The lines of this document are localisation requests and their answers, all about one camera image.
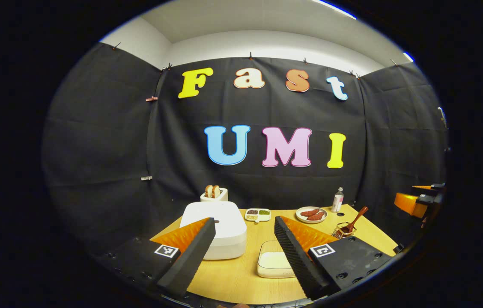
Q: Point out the small pink label bottle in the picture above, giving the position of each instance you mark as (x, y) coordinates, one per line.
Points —
(338, 202)

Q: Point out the white rice cooker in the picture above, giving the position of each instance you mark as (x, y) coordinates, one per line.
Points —
(224, 214)

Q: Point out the toasted bread slice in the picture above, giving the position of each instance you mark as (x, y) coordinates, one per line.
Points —
(216, 191)
(209, 191)

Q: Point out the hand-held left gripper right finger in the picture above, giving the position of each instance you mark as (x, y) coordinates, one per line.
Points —
(295, 256)

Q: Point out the red meat slice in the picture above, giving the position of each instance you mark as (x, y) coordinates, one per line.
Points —
(309, 212)
(315, 216)

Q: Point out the silver cloth clip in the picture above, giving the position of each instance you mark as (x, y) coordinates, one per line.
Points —
(146, 178)

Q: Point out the black backdrop cloth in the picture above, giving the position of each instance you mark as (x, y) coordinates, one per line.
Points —
(108, 149)

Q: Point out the brown wooden spoon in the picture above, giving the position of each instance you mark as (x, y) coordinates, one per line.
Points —
(355, 219)

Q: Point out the clear rice container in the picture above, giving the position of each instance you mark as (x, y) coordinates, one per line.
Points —
(273, 261)

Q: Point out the white round plate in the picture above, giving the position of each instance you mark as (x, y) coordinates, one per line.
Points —
(300, 218)

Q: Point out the white divided condiment dish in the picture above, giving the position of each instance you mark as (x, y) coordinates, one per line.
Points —
(257, 216)

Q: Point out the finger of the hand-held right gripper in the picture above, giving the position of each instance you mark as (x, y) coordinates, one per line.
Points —
(408, 204)
(427, 187)

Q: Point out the white toaster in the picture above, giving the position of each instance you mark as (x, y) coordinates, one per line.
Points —
(216, 199)

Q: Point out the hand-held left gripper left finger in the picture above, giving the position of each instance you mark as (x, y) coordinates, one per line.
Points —
(192, 259)

